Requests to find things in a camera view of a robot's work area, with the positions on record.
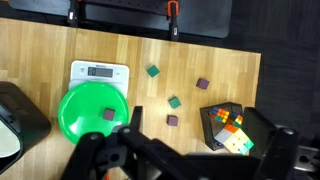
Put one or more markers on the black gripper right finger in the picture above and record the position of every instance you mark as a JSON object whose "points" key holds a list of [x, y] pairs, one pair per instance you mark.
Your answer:
{"points": [[274, 147]]}

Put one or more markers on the large pastel puzzle cube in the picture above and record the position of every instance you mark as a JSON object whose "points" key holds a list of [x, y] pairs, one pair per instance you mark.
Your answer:
{"points": [[234, 140]]}

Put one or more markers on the green plastic plate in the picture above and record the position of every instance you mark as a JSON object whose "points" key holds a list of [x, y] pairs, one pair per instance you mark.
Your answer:
{"points": [[81, 110]]}

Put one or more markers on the purple cube on plate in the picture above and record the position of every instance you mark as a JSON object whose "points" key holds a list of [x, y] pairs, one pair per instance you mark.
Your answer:
{"points": [[108, 114]]}

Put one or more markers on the small multicolour puzzle cube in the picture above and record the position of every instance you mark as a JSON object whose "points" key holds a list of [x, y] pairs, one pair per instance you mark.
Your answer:
{"points": [[225, 116]]}

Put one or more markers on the white paper cup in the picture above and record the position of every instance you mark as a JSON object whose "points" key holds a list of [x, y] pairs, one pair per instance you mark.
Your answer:
{"points": [[9, 142]]}

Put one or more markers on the black plastic waste bin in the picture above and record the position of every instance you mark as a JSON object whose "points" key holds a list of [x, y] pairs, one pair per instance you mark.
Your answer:
{"points": [[23, 118]]}

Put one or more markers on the white digital kitchen scale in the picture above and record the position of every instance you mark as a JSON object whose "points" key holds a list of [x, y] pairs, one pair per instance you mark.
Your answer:
{"points": [[114, 74]]}

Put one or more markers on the purple wooden cube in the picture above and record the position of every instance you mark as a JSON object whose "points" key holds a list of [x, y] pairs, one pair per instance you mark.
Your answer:
{"points": [[172, 120], [202, 83]]}

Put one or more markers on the green wooden cube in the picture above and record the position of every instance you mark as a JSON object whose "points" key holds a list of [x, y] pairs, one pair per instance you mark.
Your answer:
{"points": [[174, 102], [153, 71]]}

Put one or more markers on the orange black clamp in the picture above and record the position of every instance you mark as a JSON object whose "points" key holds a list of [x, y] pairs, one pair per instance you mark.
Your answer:
{"points": [[172, 13]]}

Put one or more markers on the black wire mesh basket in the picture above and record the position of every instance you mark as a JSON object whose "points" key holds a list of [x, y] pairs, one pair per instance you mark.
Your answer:
{"points": [[212, 127]]}

